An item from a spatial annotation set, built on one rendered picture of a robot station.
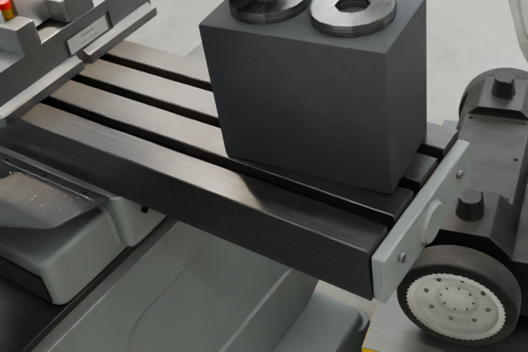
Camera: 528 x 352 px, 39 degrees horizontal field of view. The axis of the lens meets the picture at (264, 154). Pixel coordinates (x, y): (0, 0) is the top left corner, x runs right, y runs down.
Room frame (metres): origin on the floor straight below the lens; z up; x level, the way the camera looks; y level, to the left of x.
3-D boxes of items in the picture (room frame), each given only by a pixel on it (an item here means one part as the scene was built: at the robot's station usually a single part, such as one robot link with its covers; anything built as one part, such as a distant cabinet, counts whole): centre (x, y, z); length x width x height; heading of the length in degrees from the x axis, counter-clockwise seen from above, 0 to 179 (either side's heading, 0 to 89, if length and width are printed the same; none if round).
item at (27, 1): (1.05, 0.32, 1.04); 0.06 x 0.05 x 0.06; 50
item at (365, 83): (0.73, -0.08, 1.03); 0.22 x 0.12 x 0.20; 55
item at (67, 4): (1.09, 0.28, 1.02); 0.12 x 0.06 x 0.04; 50
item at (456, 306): (0.81, -0.28, 0.50); 0.20 x 0.05 x 0.20; 61
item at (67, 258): (0.99, 0.25, 0.79); 0.50 x 0.35 x 0.12; 139
